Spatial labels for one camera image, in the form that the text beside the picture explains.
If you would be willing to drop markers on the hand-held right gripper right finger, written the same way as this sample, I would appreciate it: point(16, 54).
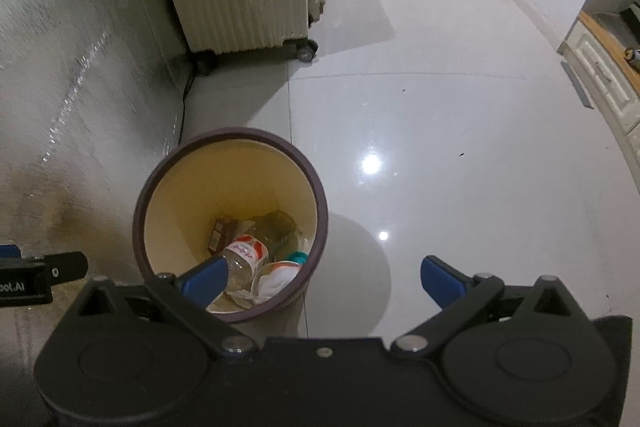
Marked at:
point(442, 282)

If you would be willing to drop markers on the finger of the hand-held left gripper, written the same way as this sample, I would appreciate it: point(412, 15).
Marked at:
point(9, 252)
point(67, 266)

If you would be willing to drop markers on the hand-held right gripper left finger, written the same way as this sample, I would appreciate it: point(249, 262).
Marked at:
point(207, 279)

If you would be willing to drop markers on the clear bottle red label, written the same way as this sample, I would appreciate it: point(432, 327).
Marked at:
point(245, 252)

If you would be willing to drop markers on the small brown box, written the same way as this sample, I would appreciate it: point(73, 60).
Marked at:
point(224, 234)

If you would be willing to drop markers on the white paper cup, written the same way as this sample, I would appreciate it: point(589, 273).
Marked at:
point(280, 284)

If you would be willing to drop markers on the clear bottle teal cap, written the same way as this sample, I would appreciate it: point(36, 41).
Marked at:
point(285, 232)

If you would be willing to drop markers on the brown-rimmed cream waste bin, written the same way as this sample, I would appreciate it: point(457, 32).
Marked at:
point(175, 187)

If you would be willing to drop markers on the crumpled white tissue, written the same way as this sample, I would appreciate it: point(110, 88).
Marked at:
point(240, 298)

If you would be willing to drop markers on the low cabinet wooden top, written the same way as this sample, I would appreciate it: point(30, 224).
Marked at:
point(605, 72)

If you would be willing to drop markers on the metal can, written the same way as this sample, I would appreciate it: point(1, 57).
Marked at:
point(634, 57)

